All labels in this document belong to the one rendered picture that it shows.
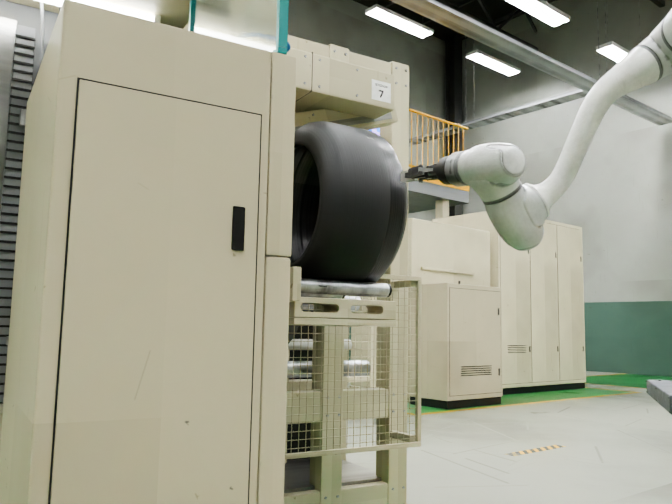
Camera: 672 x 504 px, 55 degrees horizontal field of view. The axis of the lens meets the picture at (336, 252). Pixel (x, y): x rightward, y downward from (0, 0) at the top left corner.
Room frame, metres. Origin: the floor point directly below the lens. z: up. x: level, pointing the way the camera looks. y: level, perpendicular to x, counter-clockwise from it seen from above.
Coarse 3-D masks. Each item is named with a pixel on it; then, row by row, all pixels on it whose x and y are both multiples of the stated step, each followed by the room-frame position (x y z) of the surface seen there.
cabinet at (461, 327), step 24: (408, 288) 6.88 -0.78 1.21; (432, 288) 6.61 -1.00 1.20; (456, 288) 6.54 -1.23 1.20; (480, 288) 6.79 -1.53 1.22; (408, 312) 6.87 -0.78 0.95; (432, 312) 6.61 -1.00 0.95; (456, 312) 6.54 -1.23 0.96; (480, 312) 6.78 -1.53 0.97; (408, 336) 6.87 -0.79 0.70; (432, 336) 6.61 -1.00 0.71; (456, 336) 6.54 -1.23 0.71; (480, 336) 6.78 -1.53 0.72; (408, 360) 6.87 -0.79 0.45; (432, 360) 6.61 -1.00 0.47; (456, 360) 6.54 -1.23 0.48; (480, 360) 6.78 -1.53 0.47; (408, 384) 6.87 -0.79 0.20; (432, 384) 6.61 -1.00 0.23; (456, 384) 6.54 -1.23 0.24; (480, 384) 6.78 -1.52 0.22; (456, 408) 6.57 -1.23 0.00
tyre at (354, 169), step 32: (320, 128) 1.93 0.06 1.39; (352, 128) 1.98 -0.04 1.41; (320, 160) 1.88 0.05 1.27; (352, 160) 1.85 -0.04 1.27; (384, 160) 1.91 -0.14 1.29; (320, 192) 1.87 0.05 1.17; (352, 192) 1.83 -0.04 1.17; (384, 192) 1.88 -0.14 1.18; (320, 224) 1.87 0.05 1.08; (352, 224) 1.84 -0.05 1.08; (384, 224) 1.90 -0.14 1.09; (320, 256) 1.90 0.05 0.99; (352, 256) 1.90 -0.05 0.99; (384, 256) 1.96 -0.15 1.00
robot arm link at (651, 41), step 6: (660, 24) 1.46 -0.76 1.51; (654, 30) 1.48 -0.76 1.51; (660, 30) 1.45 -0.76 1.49; (648, 36) 1.51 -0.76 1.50; (654, 36) 1.48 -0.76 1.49; (660, 36) 1.46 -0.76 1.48; (642, 42) 1.50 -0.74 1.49; (648, 42) 1.49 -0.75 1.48; (654, 42) 1.48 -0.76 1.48; (660, 42) 1.46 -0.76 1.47; (666, 42) 1.44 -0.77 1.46; (654, 48) 1.48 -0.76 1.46; (660, 48) 1.47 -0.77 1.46; (666, 48) 1.46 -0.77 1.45; (660, 54) 1.47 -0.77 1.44; (666, 54) 1.47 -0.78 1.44; (660, 60) 1.48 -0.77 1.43; (666, 60) 1.48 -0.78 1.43; (666, 66) 1.49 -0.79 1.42; (666, 72) 1.50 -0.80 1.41; (660, 78) 1.52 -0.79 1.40
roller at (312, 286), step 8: (304, 280) 1.89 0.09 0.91; (312, 280) 1.90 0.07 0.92; (320, 280) 1.92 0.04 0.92; (328, 280) 1.94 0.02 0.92; (336, 280) 1.95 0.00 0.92; (304, 288) 1.89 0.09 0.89; (312, 288) 1.90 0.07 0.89; (320, 288) 1.91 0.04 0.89; (328, 288) 1.92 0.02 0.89; (336, 288) 1.94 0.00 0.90; (344, 288) 1.95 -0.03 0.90; (352, 288) 1.97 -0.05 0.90; (360, 288) 1.98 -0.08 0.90; (368, 288) 2.00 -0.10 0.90; (376, 288) 2.01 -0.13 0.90; (384, 288) 2.03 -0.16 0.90; (376, 296) 2.03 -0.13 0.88; (384, 296) 2.04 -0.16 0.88
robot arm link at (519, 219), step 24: (648, 48) 1.48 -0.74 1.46; (624, 72) 1.49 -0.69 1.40; (648, 72) 1.49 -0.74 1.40; (600, 96) 1.50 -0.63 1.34; (576, 120) 1.53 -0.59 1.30; (600, 120) 1.52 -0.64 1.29; (576, 144) 1.53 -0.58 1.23; (576, 168) 1.55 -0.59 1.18; (528, 192) 1.53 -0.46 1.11; (552, 192) 1.55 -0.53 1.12; (504, 216) 1.53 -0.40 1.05; (528, 216) 1.53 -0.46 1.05; (504, 240) 1.60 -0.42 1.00; (528, 240) 1.56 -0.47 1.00
